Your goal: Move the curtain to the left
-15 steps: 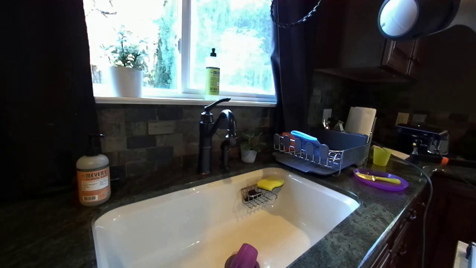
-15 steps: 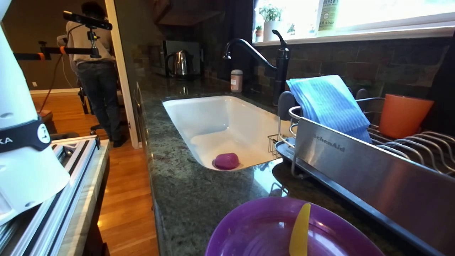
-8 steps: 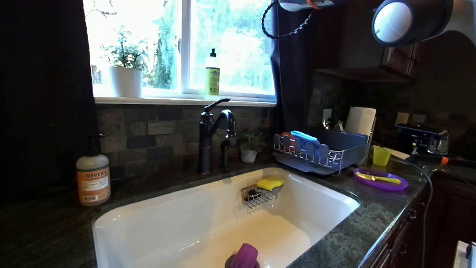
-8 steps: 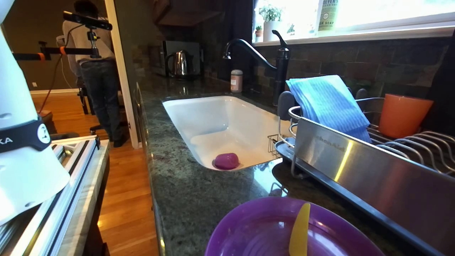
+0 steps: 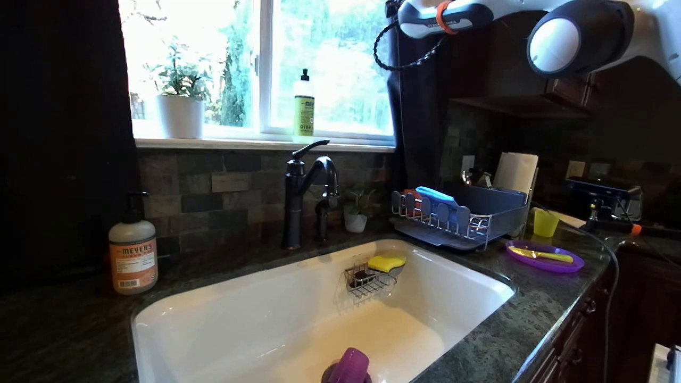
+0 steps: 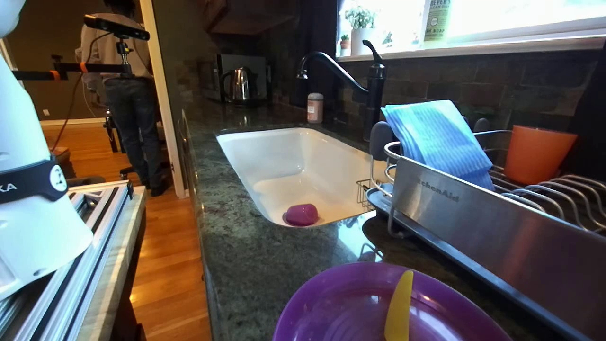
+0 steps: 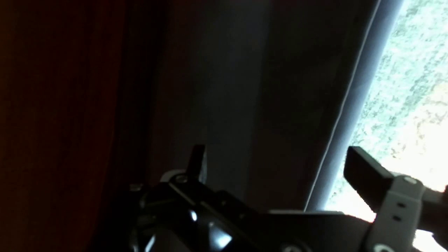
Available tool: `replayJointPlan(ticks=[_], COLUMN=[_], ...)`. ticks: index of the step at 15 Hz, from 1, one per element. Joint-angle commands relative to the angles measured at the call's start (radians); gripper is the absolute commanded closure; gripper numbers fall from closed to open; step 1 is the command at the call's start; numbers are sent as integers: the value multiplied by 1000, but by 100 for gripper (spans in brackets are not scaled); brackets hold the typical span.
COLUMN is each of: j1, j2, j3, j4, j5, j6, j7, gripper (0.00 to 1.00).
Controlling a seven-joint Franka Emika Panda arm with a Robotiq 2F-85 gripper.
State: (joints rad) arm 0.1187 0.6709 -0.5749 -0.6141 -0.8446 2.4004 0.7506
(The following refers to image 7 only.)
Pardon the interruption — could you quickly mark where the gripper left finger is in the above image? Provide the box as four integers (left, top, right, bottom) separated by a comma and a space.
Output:
129, 145, 261, 252

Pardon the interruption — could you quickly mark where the window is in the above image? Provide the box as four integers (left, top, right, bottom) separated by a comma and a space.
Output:
304, 0, 448, 252

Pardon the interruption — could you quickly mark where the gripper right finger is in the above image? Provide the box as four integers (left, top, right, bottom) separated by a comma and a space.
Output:
343, 146, 448, 252

